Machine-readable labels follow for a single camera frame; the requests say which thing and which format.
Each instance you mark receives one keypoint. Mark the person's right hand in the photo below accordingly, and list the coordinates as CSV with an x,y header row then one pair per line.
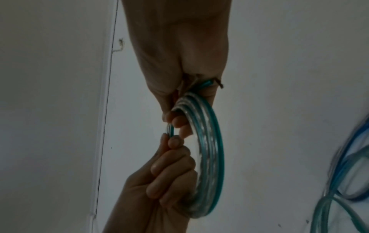
x,y
178,45

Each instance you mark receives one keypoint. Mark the clear blue striped tube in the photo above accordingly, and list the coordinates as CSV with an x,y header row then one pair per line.
x,y
346,148

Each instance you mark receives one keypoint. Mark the person's left hand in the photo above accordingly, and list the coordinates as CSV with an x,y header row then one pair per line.
x,y
150,200

